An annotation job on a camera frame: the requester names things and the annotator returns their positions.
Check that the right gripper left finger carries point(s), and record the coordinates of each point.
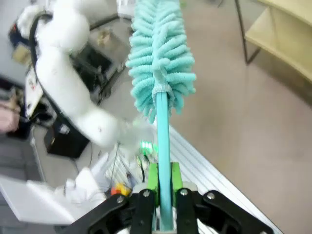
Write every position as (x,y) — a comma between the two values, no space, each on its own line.
(143,212)

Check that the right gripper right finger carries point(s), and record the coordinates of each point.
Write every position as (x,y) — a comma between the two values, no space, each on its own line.
(185,212)

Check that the teal chenille duster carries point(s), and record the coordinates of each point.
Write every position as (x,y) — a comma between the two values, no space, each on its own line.
(161,61)

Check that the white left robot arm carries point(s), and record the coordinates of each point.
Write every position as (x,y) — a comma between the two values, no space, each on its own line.
(65,80)

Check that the yellow emergency stop button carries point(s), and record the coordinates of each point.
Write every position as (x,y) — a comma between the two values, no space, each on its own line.
(120,189)

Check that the black computer case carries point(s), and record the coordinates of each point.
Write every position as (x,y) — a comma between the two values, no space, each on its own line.
(65,141)

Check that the white panel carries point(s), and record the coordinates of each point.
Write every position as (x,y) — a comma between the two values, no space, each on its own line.
(31,202)

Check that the black equipment rack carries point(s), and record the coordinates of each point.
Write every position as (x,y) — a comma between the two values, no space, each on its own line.
(97,63)

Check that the white paper sign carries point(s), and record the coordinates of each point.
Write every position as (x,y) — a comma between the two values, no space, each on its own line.
(34,92)

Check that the aluminium extrusion table frame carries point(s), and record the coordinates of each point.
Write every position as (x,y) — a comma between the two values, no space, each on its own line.
(207,170)

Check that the wooden shelf black frame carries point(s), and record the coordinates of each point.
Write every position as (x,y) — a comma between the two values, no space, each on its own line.
(287,36)

